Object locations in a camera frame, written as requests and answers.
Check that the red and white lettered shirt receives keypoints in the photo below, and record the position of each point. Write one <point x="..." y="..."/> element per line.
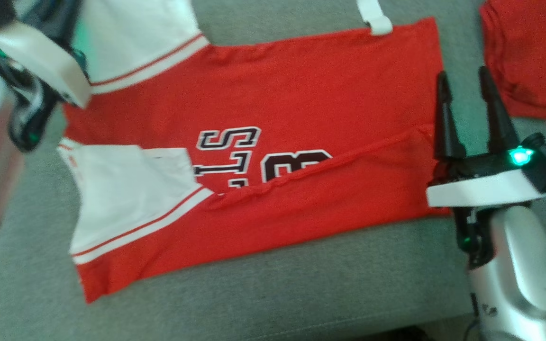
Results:
<point x="301" y="85"/>

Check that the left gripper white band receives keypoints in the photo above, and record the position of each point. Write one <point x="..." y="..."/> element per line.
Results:
<point x="40" y="59"/>

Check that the white fabric strip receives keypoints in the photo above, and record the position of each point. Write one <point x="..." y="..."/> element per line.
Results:
<point x="375" y="16"/>

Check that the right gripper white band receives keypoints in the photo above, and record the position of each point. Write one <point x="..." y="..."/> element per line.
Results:
<point x="486" y="189"/>

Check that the right robot arm silver white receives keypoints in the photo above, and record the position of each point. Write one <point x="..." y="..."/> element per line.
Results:
<point x="524" y="270"/>

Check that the red shorts with white stripe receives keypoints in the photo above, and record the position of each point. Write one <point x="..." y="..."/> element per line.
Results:
<point x="538" y="47"/>

